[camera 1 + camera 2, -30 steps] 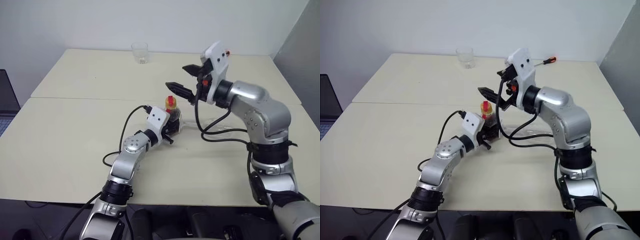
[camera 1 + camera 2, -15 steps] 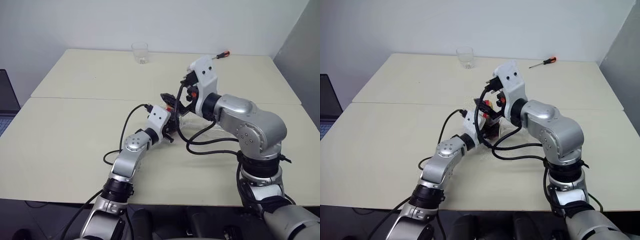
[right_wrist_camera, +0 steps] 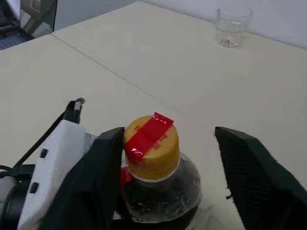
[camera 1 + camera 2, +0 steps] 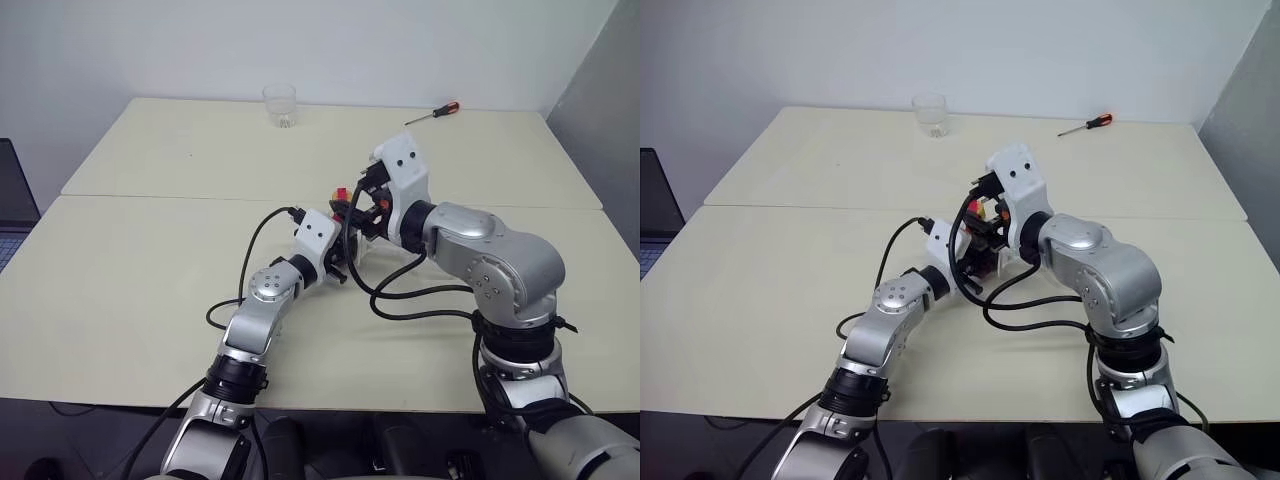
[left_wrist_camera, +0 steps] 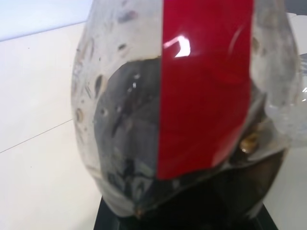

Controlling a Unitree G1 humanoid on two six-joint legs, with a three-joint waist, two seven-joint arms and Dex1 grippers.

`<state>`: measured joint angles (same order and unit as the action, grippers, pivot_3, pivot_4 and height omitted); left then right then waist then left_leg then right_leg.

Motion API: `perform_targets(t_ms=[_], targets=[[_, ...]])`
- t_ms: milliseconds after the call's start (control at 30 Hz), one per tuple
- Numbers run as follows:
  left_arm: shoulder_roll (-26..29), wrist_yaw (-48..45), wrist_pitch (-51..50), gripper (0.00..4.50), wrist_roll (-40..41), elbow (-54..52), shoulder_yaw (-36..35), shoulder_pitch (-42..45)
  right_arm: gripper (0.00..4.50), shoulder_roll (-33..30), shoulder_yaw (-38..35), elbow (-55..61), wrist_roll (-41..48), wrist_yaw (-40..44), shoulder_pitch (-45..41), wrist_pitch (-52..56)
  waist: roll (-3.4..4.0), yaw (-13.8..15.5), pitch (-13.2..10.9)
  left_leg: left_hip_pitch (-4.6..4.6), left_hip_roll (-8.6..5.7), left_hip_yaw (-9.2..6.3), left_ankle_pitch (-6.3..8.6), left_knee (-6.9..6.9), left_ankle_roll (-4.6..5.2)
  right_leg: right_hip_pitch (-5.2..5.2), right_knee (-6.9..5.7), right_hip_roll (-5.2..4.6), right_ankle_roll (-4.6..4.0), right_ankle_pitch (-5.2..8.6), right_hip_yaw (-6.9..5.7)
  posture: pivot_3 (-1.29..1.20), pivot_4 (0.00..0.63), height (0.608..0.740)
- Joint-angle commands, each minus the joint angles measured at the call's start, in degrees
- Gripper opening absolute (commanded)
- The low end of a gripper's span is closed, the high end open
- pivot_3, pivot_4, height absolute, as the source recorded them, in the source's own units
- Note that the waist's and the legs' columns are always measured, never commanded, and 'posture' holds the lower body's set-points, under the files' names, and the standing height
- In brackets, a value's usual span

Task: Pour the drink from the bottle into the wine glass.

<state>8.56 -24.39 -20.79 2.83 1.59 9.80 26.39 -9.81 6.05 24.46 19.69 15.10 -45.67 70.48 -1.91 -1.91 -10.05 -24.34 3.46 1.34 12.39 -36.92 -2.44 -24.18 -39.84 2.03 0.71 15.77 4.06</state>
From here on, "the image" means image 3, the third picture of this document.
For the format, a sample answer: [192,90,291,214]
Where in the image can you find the dark equipment pile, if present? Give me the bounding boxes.
[0,0,22,37]

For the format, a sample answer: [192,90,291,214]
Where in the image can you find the dark drink bottle yellow cap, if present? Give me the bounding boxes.
[112,112,203,230]

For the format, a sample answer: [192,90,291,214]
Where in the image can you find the black framed panel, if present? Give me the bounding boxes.
[20,0,58,38]

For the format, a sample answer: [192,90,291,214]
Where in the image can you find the clear glass tumbler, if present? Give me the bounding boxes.
[215,6,254,48]

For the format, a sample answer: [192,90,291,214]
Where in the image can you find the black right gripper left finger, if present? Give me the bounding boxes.
[40,126,126,230]

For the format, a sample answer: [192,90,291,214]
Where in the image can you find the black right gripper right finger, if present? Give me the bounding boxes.
[214,126,307,230]

